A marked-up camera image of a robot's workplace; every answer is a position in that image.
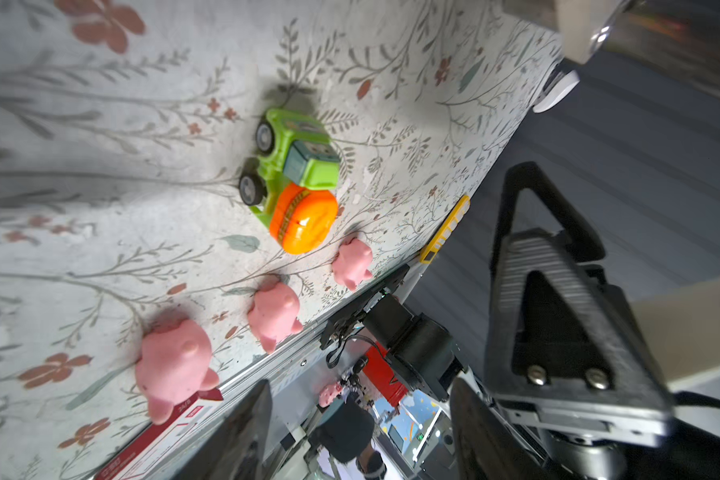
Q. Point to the red white card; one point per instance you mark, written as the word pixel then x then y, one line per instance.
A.
pixel 156 442

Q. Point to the yellow plastic grid tray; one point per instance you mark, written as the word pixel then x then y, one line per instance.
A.
pixel 433 247

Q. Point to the pink toy pig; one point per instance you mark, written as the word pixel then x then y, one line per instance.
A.
pixel 174 364
pixel 273 316
pixel 351 266

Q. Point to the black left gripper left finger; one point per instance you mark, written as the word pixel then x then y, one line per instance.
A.
pixel 236 449

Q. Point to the green orange toy truck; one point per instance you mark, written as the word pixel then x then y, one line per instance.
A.
pixel 291 190

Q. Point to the white two-tier shelf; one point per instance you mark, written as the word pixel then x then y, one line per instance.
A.
pixel 678 38

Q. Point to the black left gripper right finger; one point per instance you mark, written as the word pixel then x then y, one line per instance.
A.
pixel 484 448

